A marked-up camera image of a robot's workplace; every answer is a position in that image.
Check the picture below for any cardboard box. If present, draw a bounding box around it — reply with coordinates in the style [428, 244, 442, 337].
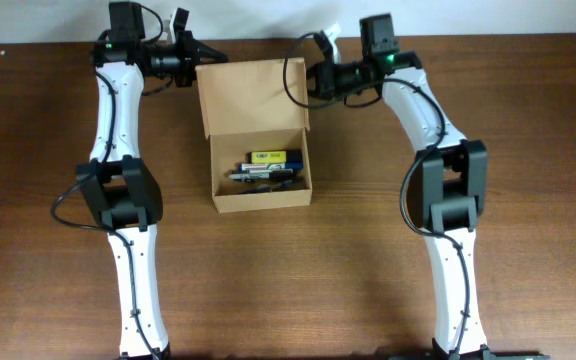
[196, 58, 312, 213]

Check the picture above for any yellow highlighter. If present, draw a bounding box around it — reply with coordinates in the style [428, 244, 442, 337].
[247, 150, 303, 164]

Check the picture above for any blue whiteboard marker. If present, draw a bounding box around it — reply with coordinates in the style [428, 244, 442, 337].
[238, 162, 303, 172]

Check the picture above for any black whiteboard marker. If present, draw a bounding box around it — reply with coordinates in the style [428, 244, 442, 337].
[228, 169, 295, 182]

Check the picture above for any blue ballpoint pen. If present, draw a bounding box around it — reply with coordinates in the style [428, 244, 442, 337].
[241, 178, 304, 195]

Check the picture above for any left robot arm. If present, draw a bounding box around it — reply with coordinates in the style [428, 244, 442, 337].
[76, 1, 228, 359]

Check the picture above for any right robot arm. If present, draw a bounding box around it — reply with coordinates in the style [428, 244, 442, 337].
[307, 14, 490, 359]

